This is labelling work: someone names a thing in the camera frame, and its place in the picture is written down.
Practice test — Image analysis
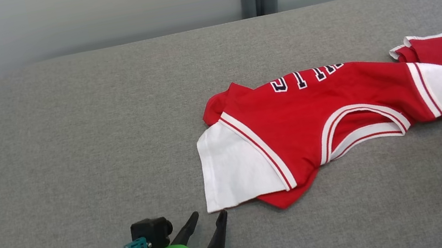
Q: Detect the red and white jersey shirt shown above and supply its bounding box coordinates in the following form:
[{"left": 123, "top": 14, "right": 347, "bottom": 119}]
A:
[{"left": 184, "top": 30, "right": 442, "bottom": 223}]

